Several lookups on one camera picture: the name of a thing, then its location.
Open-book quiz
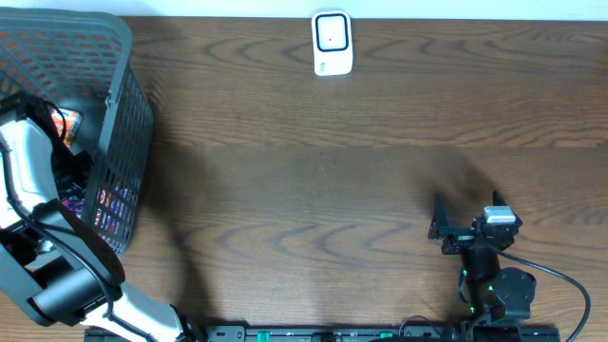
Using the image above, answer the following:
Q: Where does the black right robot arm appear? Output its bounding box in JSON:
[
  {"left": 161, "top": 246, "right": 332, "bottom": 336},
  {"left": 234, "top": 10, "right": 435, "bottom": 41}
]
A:
[{"left": 427, "top": 191, "right": 537, "bottom": 323}]

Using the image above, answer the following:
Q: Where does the grey plastic basket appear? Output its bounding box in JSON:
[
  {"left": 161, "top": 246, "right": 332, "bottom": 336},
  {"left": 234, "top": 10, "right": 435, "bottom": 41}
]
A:
[{"left": 1, "top": 8, "right": 154, "bottom": 234}]

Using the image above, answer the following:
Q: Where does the white barcode scanner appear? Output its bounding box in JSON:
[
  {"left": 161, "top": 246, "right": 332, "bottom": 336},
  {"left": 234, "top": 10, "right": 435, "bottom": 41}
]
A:
[{"left": 311, "top": 10, "right": 354, "bottom": 77}]

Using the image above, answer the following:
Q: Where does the small orange juice carton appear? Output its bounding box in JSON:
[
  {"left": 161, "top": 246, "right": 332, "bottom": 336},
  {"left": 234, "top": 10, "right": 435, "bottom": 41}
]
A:
[{"left": 50, "top": 107, "right": 84, "bottom": 147}]

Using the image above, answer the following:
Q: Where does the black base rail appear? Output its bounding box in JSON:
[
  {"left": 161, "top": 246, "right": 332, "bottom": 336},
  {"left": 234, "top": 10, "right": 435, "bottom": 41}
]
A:
[{"left": 204, "top": 325, "right": 561, "bottom": 342}]

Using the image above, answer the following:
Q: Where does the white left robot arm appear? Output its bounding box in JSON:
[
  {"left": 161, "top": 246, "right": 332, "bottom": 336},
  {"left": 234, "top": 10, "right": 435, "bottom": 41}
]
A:
[{"left": 1, "top": 91, "right": 204, "bottom": 341}]

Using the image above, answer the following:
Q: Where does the purple snack packet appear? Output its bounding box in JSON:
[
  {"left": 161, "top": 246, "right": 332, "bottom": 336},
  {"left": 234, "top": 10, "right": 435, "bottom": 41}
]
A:
[{"left": 92, "top": 184, "right": 138, "bottom": 254}]

